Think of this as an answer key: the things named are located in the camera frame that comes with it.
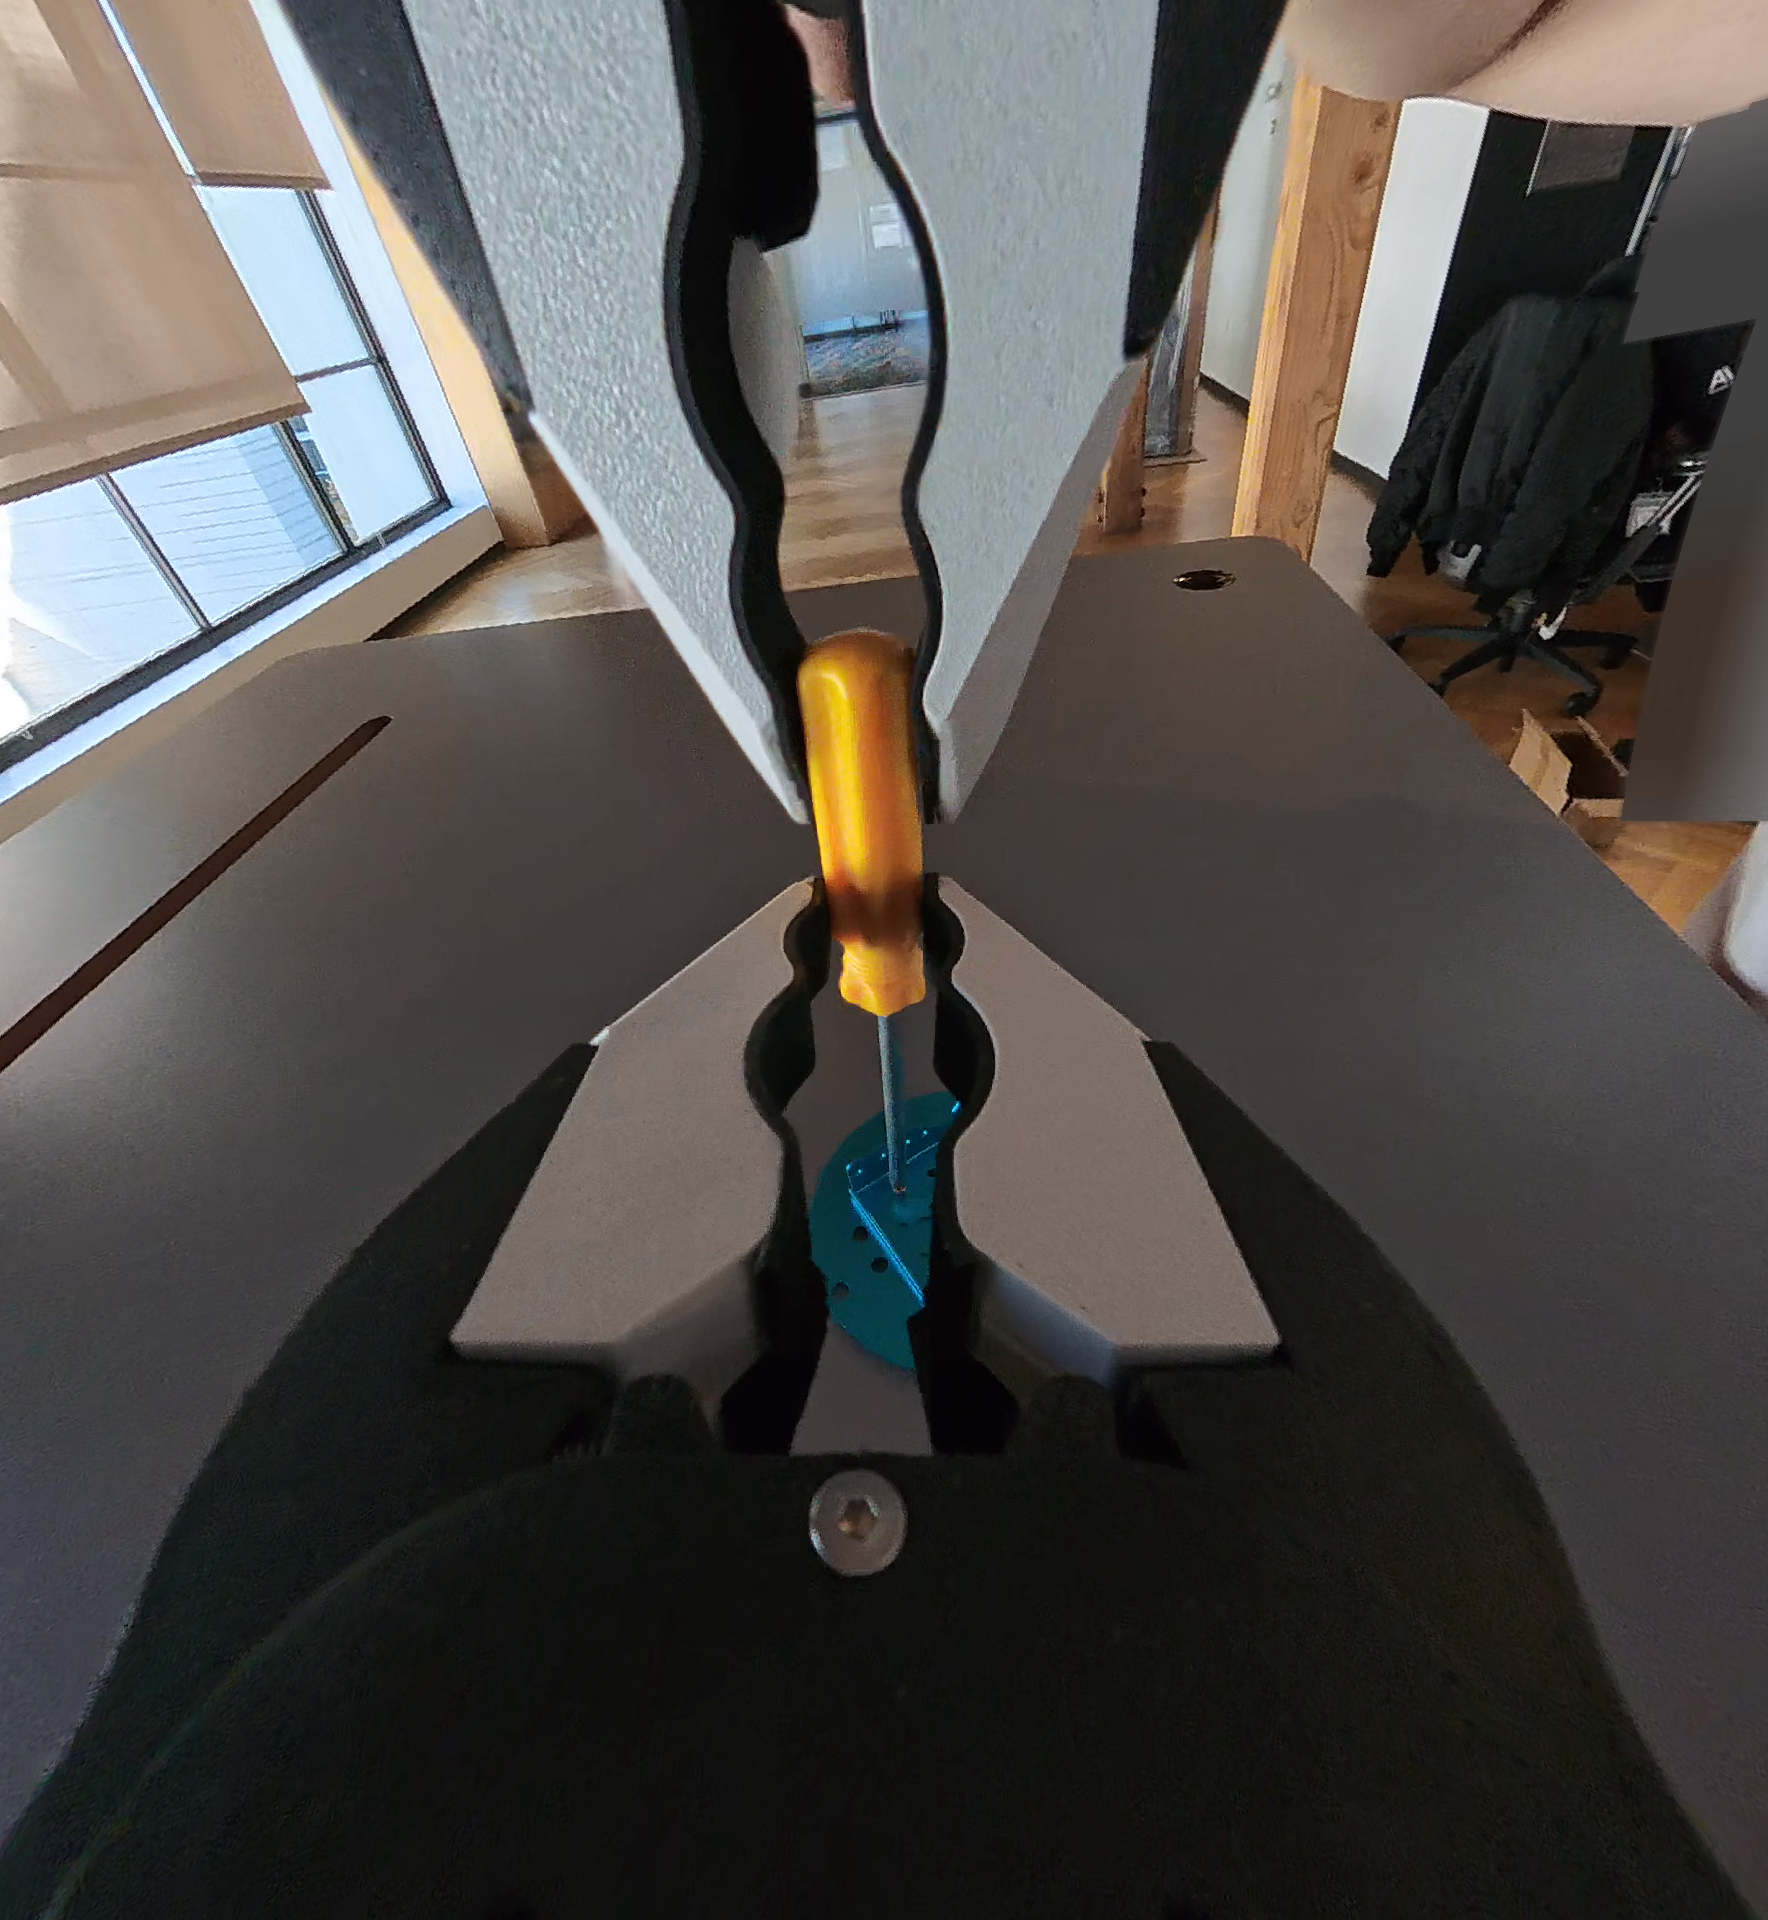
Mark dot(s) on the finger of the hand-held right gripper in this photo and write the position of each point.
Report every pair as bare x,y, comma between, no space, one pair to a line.
585,299
1019,299

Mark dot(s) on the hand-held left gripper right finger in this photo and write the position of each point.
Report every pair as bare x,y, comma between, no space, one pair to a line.
1108,1215

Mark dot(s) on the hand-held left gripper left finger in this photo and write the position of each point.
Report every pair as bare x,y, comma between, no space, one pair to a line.
614,1215

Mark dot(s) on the blue disc with square bracket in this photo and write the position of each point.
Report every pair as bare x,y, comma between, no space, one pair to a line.
869,1260

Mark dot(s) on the yellow screwdriver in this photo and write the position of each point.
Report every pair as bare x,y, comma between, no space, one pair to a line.
861,811

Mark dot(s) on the grey desk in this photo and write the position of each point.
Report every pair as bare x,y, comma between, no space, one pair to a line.
300,975

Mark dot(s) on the light wooden column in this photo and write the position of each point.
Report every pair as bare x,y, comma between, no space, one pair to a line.
441,344

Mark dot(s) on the glass door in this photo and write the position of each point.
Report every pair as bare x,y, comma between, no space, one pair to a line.
861,255

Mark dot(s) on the wooden pillar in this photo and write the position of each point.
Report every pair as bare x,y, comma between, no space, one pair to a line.
1124,473
1313,314

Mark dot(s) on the beige roller blind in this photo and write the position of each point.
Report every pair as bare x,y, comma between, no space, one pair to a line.
89,225

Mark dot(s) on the large glass window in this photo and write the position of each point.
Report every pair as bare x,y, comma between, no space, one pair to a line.
148,556

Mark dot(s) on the dark jackets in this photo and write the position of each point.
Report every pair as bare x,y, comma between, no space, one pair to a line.
1514,437

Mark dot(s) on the black office chair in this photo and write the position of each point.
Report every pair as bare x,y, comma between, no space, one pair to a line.
1536,629

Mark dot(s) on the open cardboard box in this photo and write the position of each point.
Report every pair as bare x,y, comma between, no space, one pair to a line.
1566,773

